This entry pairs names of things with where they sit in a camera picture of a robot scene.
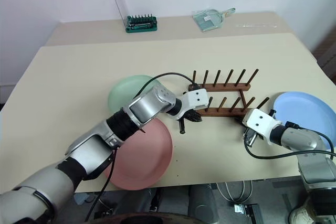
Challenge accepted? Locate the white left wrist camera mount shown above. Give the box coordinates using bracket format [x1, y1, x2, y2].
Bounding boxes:
[167, 88, 210, 123]

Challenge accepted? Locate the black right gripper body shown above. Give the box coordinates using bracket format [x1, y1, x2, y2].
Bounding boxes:
[243, 126, 264, 148]

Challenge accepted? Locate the wooden dish rack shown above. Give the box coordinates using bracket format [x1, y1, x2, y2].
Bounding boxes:
[188, 68, 271, 120]

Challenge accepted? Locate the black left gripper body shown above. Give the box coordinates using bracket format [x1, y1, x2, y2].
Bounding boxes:
[183, 109, 198, 123]

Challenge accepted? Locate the white shoe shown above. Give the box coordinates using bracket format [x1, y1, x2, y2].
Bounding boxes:
[288, 204, 316, 224]

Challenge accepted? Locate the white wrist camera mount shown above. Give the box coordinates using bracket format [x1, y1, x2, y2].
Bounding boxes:
[167, 88, 210, 123]
[241, 108, 284, 146]

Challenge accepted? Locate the green plate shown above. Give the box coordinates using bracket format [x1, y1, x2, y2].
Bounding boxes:
[108, 74, 165, 115]

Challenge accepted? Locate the white coiled cable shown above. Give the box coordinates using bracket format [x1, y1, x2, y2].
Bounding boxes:
[216, 180, 254, 205]

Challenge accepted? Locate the grey cylindrical leg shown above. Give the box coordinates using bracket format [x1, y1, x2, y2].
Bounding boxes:
[187, 183, 220, 224]

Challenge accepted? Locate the blue plate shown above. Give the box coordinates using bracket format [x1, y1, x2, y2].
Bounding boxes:
[271, 91, 336, 150]

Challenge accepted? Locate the clear plastic bag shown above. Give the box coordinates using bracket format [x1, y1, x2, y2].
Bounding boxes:
[192, 7, 236, 33]

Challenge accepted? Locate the clear plastic strip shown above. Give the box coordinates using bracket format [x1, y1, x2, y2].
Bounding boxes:
[235, 22, 278, 28]

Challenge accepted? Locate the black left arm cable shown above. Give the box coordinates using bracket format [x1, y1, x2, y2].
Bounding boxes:
[85, 72, 200, 223]

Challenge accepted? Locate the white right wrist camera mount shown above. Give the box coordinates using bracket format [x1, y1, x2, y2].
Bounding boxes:
[241, 108, 284, 146]

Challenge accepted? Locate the pink plate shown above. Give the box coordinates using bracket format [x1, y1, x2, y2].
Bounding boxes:
[103, 118, 174, 191]

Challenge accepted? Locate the black metal bar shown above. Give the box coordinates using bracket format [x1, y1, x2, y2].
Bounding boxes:
[244, 202, 265, 224]

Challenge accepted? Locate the green screwdriver bit set case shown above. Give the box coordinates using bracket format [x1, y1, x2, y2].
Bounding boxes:
[113, 0, 159, 34]

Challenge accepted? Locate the dark rounded disc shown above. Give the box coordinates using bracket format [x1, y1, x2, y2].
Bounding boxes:
[91, 211, 206, 224]

